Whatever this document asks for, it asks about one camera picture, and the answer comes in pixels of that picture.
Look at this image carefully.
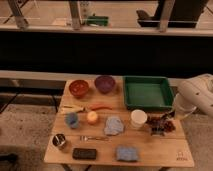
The metal can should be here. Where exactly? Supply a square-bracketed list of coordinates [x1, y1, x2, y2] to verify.
[52, 134, 66, 149]

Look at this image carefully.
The metal fork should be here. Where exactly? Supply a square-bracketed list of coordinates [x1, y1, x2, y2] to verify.
[80, 135, 109, 141]

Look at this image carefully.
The wooden folding table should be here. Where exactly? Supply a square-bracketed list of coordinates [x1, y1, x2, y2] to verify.
[44, 78, 194, 167]

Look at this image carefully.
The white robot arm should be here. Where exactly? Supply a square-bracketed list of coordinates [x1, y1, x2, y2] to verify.
[173, 74, 213, 119]

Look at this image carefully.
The green box on shelf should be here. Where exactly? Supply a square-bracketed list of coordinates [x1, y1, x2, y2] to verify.
[86, 15, 109, 26]

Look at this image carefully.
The white cup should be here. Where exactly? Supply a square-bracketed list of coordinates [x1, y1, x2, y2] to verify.
[131, 109, 148, 128]

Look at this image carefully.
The dark object on shelf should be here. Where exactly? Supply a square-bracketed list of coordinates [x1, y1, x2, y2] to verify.
[136, 0, 209, 28]

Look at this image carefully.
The green plastic tray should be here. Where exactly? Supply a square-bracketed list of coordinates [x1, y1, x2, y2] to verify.
[123, 76, 174, 111]

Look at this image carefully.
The purple bowl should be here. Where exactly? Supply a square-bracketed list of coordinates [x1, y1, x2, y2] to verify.
[94, 75, 115, 94]

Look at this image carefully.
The yellow round fruit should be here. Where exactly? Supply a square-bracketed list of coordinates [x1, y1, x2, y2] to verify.
[87, 111, 98, 124]

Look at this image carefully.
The light blue crumpled cloth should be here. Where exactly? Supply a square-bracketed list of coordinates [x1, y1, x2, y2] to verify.
[104, 116, 124, 136]

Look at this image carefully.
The blue cup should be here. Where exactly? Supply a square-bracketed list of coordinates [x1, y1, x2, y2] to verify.
[65, 113, 79, 129]

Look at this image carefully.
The red bowl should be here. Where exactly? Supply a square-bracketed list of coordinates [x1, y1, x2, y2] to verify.
[69, 80, 89, 98]

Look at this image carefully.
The black rectangular sponge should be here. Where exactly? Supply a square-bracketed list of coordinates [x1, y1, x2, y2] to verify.
[72, 148, 97, 160]

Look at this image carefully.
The dark red grapes bunch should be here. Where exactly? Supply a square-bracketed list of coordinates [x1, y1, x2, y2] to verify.
[146, 117, 176, 132]

